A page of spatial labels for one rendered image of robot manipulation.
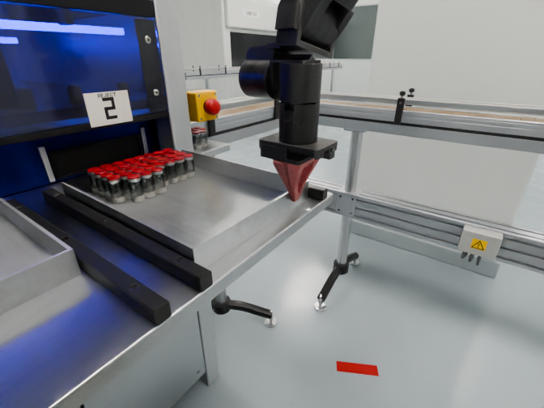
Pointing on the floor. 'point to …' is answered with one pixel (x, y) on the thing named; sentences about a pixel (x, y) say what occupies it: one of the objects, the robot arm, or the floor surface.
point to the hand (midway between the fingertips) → (295, 195)
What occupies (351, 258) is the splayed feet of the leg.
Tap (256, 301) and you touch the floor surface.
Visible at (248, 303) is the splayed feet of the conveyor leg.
